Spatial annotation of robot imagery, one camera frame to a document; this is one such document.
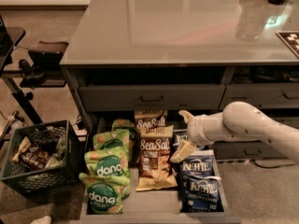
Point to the open grey middle drawer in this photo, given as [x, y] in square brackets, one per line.
[161, 206]

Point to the black desk with stand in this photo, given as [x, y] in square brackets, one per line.
[45, 72]

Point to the dark green plastic crate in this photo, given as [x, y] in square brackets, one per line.
[27, 182]

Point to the front green dang bag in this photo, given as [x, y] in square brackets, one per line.
[105, 193]

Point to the green dang bag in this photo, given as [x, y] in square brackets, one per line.
[105, 193]
[119, 138]
[107, 162]
[126, 124]

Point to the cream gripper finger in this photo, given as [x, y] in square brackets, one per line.
[185, 149]
[187, 116]

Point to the rear green dang bag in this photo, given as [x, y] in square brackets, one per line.
[126, 124]

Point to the grey bottom right drawer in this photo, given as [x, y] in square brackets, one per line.
[245, 150]

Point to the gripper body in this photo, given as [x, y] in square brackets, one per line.
[196, 131]

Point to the brown sea salt chip bag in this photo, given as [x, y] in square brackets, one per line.
[155, 170]
[150, 118]

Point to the grey counter cabinet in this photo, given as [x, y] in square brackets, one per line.
[217, 42]

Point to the blue kettle chip bag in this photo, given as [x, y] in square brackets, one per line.
[178, 137]
[201, 194]
[200, 163]

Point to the black white marker tag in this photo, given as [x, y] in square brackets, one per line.
[291, 40]

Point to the white object on floor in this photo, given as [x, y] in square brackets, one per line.
[42, 220]

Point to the brown chip bag in crate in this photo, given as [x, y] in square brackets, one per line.
[31, 155]

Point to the front blue kettle chip bag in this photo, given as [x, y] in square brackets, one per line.
[201, 194]

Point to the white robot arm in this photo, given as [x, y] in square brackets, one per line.
[236, 110]

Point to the grey top left drawer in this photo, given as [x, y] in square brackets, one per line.
[151, 97]

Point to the rear blue kettle chip bag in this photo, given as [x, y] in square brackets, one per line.
[178, 137]

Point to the grey top right drawer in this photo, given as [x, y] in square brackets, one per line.
[263, 95]

